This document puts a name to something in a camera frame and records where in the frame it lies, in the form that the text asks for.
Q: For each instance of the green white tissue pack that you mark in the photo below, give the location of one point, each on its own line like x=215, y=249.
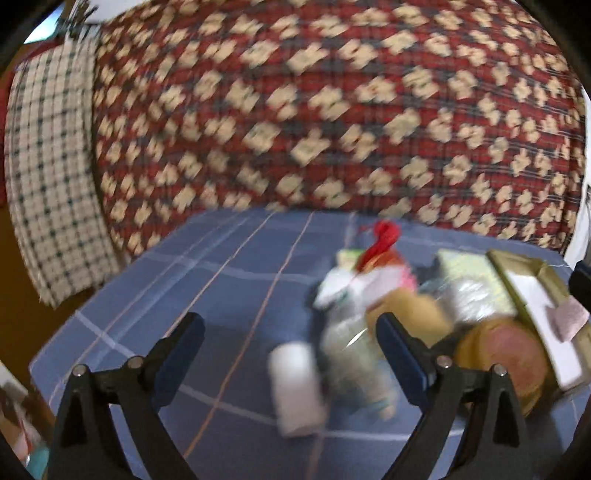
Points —
x=348, y=258

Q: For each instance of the white plush toy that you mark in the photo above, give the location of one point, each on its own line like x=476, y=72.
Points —
x=366, y=289

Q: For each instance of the gold metal tin box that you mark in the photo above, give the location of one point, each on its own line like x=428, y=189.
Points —
x=537, y=290

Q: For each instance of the red plaid bear blanket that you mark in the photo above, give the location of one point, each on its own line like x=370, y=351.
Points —
x=458, y=114

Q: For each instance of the clear plastic bag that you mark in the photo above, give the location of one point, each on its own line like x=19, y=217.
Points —
x=356, y=368

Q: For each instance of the cream green checked cloth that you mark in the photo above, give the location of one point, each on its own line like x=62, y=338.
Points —
x=48, y=157

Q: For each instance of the white towel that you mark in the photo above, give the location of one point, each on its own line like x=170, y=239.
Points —
x=296, y=390

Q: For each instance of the red gold drawstring pouch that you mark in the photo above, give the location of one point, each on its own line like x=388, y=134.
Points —
x=383, y=251

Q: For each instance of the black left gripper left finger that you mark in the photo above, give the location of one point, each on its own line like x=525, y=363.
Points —
x=85, y=443

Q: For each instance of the floral tissue pack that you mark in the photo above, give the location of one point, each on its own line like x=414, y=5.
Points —
x=472, y=291

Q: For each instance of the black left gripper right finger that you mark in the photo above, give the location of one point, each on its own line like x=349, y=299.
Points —
x=494, y=441

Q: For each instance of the pink fluffy cloth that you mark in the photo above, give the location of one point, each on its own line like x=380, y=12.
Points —
x=568, y=318

